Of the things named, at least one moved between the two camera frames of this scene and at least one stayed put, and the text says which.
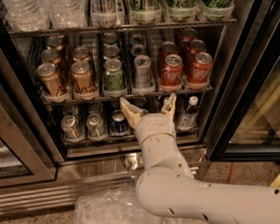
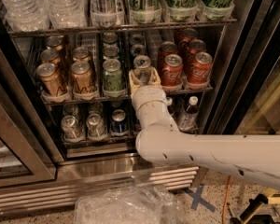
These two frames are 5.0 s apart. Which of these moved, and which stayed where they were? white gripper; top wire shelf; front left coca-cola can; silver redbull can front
Moved: white gripper
Stayed: silver redbull can front; top wire shelf; front left coca-cola can
